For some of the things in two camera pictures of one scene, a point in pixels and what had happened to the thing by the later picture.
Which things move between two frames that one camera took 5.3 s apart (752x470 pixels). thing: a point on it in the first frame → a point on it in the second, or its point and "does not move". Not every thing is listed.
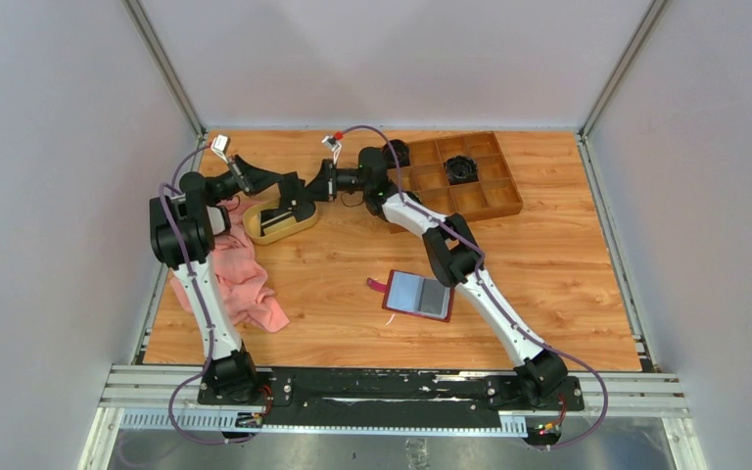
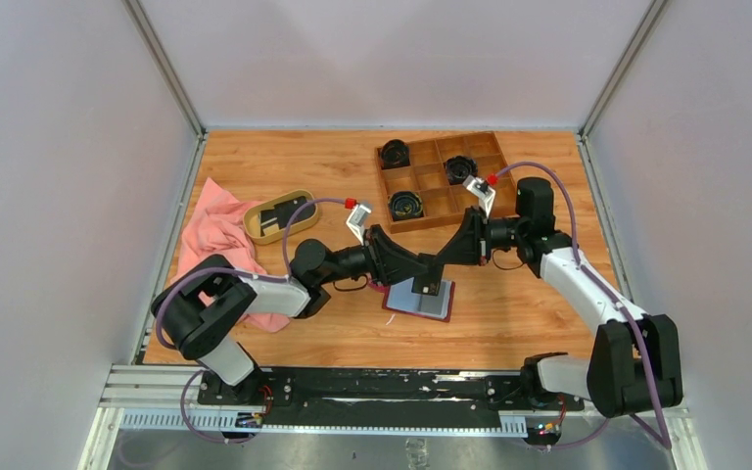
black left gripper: (253, 179) → (385, 260)
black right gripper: (318, 190) → (465, 246)
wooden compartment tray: (493, 193) does not move
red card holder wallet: (416, 294) does not move
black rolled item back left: (401, 152) does not move
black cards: (300, 210) does not move
